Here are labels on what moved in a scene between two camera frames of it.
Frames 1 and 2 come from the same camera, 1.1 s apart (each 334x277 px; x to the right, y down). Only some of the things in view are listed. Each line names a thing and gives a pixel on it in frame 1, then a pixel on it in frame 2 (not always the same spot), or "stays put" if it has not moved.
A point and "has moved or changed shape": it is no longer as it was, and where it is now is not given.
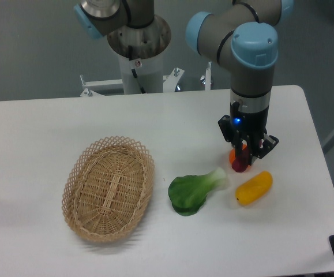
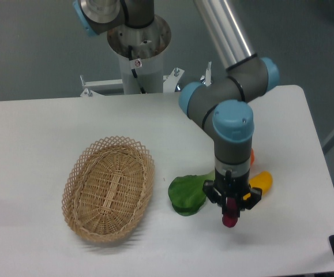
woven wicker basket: [107, 188] stays put
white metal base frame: [115, 87] stays put
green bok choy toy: [187, 193] stays put
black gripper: [250, 127] → [228, 185]
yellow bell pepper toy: [254, 188] stays put
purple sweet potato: [240, 164] has moved or changed shape
